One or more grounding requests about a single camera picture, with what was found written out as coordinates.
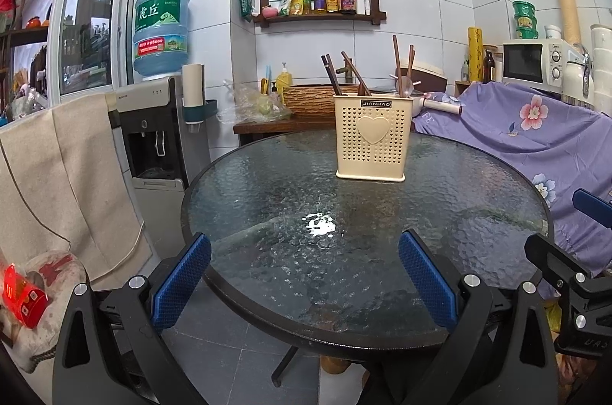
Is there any yellow wrap roll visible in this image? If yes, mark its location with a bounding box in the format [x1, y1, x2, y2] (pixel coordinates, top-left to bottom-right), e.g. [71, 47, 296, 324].
[467, 26, 485, 83]

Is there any beige cloth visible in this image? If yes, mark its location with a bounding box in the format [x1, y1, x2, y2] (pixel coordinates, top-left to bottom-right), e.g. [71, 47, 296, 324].
[0, 93, 154, 286]

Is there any white microwave oven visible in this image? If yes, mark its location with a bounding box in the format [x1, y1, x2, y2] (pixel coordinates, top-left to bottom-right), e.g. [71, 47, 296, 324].
[502, 41, 581, 93]

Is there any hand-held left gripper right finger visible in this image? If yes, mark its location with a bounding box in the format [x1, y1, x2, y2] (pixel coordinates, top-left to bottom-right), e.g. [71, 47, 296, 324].
[398, 229, 560, 405]

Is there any wooden shelving unit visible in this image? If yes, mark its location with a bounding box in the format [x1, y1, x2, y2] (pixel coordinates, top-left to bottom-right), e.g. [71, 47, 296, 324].
[0, 0, 58, 119]

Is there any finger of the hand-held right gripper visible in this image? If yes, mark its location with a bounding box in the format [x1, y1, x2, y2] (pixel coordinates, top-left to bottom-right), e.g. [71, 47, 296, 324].
[524, 234, 594, 305]
[573, 189, 612, 229]

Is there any black chopstick with pale band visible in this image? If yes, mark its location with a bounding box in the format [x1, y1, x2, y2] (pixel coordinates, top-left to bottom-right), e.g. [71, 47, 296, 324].
[325, 54, 343, 96]

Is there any purple floral cloth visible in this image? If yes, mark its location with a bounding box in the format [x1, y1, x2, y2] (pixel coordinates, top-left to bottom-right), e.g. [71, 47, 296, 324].
[412, 81, 612, 291]

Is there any blue water jug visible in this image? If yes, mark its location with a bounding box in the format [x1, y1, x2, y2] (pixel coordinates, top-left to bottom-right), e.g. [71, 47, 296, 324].
[133, 0, 191, 81]

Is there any red packet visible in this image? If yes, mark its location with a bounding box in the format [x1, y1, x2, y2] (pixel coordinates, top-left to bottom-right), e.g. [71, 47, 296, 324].
[2, 264, 49, 329]

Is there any cream plastic utensil holder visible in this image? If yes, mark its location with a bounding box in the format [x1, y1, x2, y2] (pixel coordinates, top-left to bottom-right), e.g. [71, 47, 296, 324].
[333, 95, 414, 182]

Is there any black chopstick with gold tip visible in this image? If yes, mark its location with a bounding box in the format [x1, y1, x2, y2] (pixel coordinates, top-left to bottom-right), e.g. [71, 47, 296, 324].
[321, 55, 338, 96]

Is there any wicker basket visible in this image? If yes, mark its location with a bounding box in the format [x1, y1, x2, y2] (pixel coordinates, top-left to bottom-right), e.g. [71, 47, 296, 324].
[283, 84, 361, 119]

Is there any white pan with handle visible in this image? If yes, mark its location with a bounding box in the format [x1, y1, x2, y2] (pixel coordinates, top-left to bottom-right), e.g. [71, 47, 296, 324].
[368, 86, 463, 116]

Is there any yellow dish soap bottle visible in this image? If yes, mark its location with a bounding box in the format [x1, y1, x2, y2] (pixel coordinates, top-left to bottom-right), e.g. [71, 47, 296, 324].
[276, 62, 293, 104]

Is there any brown and white rice cooker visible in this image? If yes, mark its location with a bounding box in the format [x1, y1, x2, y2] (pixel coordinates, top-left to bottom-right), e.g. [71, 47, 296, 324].
[389, 61, 448, 93]

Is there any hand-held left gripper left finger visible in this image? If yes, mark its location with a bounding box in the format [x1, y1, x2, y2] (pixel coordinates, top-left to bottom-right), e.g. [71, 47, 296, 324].
[52, 233, 212, 405]

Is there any clear plastic bag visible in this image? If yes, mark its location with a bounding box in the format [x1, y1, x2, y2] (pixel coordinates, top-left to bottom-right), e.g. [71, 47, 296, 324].
[217, 80, 292, 124]

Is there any white thermos kettle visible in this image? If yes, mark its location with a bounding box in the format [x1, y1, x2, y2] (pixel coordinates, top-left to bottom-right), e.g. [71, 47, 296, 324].
[560, 44, 596, 109]

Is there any white water dispenser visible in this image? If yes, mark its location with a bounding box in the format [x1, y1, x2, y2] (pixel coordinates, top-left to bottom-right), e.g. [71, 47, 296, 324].
[116, 76, 211, 265]

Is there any stack of white cups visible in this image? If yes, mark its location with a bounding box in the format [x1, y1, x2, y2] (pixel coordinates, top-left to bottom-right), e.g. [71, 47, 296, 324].
[590, 25, 612, 114]

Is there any grey stained sack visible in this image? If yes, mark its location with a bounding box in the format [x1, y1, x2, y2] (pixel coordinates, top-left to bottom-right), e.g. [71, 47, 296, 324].
[0, 252, 91, 372]

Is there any wooden counter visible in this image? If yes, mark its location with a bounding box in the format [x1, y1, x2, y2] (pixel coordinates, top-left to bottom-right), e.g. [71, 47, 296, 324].
[233, 115, 417, 148]

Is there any sliding glass window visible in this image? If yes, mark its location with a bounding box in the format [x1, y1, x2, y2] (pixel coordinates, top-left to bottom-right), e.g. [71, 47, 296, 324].
[48, 0, 142, 100]

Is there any brass faucet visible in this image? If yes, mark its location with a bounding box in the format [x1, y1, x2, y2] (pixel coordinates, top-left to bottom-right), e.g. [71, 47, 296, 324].
[336, 58, 357, 85]

